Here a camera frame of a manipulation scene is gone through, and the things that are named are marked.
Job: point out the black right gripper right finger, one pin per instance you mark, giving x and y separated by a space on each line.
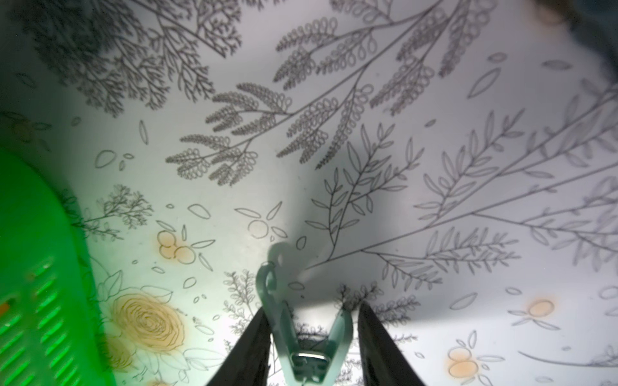
382 362

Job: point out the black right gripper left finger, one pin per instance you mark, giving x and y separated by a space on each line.
248 362

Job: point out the floral table cloth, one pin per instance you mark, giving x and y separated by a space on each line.
451 163

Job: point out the teal clothespin tray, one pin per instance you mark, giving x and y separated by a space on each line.
593 23

